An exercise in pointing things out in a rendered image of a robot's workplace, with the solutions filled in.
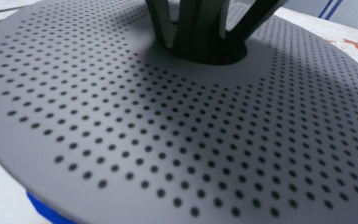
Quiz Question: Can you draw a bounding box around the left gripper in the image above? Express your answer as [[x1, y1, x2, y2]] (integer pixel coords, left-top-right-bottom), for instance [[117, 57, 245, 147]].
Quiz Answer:
[[145, 0, 289, 62]]

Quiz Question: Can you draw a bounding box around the blue wire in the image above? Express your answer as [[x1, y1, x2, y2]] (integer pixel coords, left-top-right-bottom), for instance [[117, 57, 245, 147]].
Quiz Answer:
[[25, 190, 78, 224]]

